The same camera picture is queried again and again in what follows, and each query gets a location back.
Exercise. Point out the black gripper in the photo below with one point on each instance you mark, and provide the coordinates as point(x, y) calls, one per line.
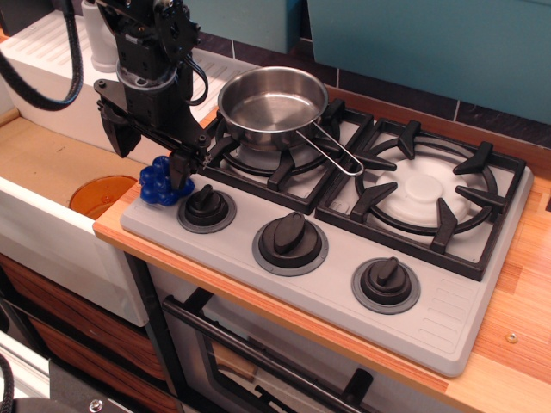
point(160, 113)

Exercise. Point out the blue toy blueberry cluster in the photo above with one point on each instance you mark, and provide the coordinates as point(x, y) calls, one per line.
point(156, 187)

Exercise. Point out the stainless steel pan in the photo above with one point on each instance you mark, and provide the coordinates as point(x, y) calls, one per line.
point(278, 108)

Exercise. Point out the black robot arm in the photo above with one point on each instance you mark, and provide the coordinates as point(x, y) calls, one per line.
point(153, 40)

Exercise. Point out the black left stove knob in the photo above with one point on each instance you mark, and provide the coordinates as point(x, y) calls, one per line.
point(207, 211)

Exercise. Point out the black stove knob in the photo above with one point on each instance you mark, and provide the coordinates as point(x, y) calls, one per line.
point(290, 246)
point(386, 286)
point(207, 211)

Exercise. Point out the black middle stove knob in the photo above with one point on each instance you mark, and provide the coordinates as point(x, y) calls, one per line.
point(290, 246)

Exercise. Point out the grey toy stove top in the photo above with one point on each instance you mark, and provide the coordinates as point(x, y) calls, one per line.
point(438, 332)

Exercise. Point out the black right stove knob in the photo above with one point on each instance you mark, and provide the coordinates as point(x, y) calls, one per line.
point(386, 286)

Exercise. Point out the orange plastic plate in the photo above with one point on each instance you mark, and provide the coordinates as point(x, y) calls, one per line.
point(95, 197)

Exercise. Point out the white toy sink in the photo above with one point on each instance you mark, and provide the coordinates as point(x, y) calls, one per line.
point(47, 156)

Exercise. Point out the grey toy faucet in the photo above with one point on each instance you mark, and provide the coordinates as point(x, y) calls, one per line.
point(104, 55)

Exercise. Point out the black left burner grate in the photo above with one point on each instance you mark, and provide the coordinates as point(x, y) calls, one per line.
point(296, 178)

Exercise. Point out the black burner grate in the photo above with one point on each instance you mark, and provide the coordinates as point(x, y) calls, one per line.
point(451, 205)
point(296, 178)

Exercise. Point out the oven door with window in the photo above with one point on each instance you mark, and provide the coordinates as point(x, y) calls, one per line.
point(249, 364)

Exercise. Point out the black right burner grate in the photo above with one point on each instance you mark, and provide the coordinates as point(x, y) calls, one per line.
point(451, 205)

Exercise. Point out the black oven door handle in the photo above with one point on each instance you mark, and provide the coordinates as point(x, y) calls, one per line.
point(191, 313)

